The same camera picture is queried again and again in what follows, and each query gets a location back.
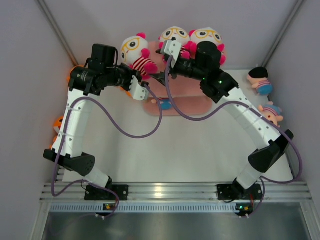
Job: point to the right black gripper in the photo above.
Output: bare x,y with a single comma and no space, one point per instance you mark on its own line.
160,77

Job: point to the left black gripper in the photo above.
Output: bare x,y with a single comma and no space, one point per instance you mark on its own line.
130,72

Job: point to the pink panda plush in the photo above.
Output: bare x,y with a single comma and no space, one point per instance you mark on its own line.
135,53
206,34
176,33

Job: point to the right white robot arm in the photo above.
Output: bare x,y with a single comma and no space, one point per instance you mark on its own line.
270,141

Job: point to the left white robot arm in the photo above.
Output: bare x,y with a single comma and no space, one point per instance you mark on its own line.
86,83

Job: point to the orange shark plush near shelf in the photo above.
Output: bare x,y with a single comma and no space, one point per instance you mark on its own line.
126,92

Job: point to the doll plush on bottom shelf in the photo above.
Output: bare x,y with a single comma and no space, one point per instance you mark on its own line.
165,103

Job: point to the pink three-tier shelf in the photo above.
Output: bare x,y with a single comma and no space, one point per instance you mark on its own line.
185,92

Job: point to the orange shark plush back-left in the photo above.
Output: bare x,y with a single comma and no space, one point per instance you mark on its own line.
69,75

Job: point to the orange shark plush front-left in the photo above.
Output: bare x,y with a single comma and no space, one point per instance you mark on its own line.
57,127

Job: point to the black-haired doll plush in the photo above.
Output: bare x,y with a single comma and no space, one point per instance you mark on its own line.
259,80

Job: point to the blue-hat doll plush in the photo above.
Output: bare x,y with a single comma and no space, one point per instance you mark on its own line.
271,112

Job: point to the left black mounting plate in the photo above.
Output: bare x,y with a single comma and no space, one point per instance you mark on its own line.
96,194

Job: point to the black mounting plate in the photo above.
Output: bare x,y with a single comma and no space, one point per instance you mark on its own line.
96,194
231,192

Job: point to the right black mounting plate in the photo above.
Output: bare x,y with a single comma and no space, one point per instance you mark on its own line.
231,192

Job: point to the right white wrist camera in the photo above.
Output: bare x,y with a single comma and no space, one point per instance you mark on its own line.
171,48

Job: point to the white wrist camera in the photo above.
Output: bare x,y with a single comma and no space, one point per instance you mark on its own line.
138,92
171,48

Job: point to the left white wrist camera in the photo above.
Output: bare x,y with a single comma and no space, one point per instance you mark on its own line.
138,92

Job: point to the white slotted cable duct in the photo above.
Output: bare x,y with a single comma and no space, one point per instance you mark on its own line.
134,207

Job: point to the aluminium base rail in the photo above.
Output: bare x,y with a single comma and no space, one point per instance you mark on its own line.
198,191

